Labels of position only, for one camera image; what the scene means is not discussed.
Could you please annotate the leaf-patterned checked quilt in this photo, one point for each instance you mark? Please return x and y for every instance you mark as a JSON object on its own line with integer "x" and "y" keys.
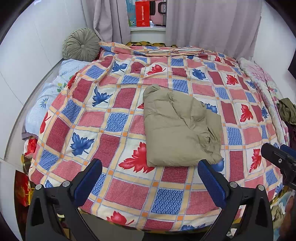
{"x": 104, "y": 115}

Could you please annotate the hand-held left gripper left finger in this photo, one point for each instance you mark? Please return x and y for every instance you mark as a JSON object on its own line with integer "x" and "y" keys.
{"x": 89, "y": 176}

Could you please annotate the red box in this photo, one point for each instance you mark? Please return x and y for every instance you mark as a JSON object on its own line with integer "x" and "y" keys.
{"x": 142, "y": 14}

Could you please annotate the striped folded pillowcase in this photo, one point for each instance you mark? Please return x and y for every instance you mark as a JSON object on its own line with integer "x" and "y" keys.
{"x": 173, "y": 51}

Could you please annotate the light blue floral pillow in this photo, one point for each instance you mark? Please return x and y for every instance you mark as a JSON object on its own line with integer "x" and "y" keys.
{"x": 44, "y": 104}

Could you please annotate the pink suitcase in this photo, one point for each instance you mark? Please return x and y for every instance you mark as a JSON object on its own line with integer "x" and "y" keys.
{"x": 158, "y": 12}

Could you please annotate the olive green puffer jacket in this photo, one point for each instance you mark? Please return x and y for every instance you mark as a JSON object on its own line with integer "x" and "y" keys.
{"x": 175, "y": 125}

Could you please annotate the pink floral blanket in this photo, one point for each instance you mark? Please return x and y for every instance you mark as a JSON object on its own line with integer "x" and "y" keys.
{"x": 259, "y": 74}

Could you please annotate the small red packet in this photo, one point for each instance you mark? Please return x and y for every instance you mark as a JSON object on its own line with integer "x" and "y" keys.
{"x": 30, "y": 147}

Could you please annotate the black monitor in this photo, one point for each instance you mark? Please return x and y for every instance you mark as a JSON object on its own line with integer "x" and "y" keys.
{"x": 292, "y": 67}

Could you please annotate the olive green crumpled cloth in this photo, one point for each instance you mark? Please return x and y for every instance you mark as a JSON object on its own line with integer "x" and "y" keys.
{"x": 286, "y": 110}

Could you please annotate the teal box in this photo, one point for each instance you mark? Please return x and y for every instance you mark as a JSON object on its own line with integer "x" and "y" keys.
{"x": 131, "y": 14}

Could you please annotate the pale floral cloth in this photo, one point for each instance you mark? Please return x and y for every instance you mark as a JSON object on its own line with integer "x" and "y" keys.
{"x": 281, "y": 208}

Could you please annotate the round green pleated cushion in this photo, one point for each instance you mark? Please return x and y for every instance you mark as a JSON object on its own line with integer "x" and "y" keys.
{"x": 81, "y": 45}

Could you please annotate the red floral bag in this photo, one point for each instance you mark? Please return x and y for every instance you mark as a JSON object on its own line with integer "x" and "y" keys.
{"x": 22, "y": 190}

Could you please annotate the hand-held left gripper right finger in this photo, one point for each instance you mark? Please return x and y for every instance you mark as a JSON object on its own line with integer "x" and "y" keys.
{"x": 211, "y": 180}

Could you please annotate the grey curtain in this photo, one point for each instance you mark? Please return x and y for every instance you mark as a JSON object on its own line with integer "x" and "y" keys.
{"x": 208, "y": 23}
{"x": 108, "y": 20}

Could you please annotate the dark maroon clothes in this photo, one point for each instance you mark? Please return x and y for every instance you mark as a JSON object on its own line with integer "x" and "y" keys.
{"x": 291, "y": 131}

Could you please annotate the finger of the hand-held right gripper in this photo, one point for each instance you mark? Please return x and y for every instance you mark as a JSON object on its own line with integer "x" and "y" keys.
{"x": 272, "y": 154}
{"x": 289, "y": 151}

